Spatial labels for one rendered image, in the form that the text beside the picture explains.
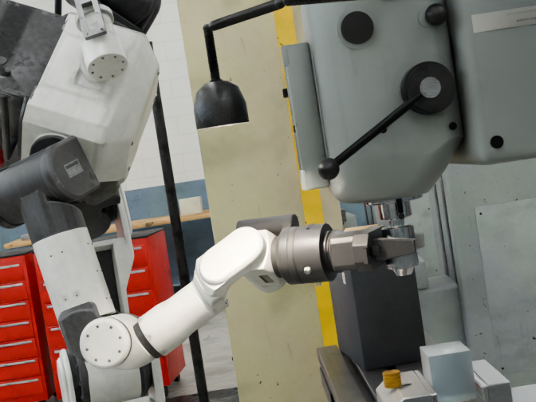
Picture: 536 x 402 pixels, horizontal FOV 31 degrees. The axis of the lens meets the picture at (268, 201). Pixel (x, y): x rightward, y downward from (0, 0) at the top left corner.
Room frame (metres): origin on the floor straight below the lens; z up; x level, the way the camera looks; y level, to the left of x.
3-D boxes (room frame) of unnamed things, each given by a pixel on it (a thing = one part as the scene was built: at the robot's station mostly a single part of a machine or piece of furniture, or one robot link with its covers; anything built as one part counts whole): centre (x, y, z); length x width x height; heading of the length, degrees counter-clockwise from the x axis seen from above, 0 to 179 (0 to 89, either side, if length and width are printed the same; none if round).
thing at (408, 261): (1.42, -0.18, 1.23); 0.05 x 0.05 x 0.05
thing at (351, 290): (1.85, -0.17, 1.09); 0.22 x 0.12 x 0.20; 8
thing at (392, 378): (1.18, -0.12, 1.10); 0.02 x 0.02 x 0.02
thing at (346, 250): (1.45, -0.10, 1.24); 0.13 x 0.12 x 0.10; 158
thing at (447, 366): (1.19, -0.19, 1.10); 0.06 x 0.05 x 0.06; 1
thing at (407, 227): (1.42, -0.18, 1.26); 0.05 x 0.05 x 0.01
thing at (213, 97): (1.31, 0.04, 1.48); 0.07 x 0.07 x 0.06
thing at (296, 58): (1.42, -0.07, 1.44); 0.04 x 0.04 x 0.21; 1
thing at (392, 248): (1.39, -0.17, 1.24); 0.06 x 0.02 x 0.03; 68
